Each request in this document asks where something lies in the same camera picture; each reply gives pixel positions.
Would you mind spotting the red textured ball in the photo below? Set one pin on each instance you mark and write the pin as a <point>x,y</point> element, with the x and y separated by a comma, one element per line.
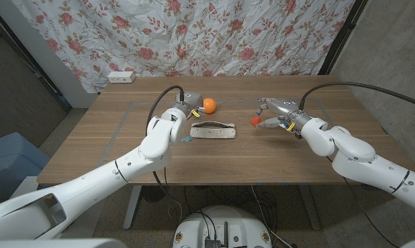
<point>256,121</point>

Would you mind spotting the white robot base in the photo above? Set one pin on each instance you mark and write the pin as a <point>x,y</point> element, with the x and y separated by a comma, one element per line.
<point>221,224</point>

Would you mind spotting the floral backdrop cloth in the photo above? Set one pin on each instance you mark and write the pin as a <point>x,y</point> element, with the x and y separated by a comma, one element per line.
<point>180,38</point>

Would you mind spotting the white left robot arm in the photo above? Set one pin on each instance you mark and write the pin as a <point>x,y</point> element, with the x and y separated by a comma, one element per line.
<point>152,144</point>

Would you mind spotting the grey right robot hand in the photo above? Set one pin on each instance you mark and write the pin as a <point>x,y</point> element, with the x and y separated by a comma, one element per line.
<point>285,108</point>

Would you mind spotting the white table leg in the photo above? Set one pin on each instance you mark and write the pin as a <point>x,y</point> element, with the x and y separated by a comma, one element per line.
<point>131,210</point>
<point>311,210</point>

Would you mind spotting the white power strip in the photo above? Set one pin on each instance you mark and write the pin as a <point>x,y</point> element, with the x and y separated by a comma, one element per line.
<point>121,77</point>

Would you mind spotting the orange fruit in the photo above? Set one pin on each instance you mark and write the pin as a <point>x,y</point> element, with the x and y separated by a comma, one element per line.
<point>211,105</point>

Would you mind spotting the beige dotted pen bag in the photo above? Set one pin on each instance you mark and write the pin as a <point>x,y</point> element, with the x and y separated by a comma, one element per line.
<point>212,132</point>

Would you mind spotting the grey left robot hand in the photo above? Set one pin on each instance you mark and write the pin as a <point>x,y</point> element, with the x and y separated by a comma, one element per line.
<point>192,103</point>

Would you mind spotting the blue plastic bin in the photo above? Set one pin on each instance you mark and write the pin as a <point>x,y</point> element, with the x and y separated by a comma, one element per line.
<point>11,162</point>

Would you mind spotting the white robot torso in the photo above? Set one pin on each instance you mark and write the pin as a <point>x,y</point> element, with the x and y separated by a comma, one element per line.
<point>56,244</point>

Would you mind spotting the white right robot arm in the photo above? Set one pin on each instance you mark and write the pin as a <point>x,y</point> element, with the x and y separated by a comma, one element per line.
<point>349,151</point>

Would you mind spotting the black backdrop stand pole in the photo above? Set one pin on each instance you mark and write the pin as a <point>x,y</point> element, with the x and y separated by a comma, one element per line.
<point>342,36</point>

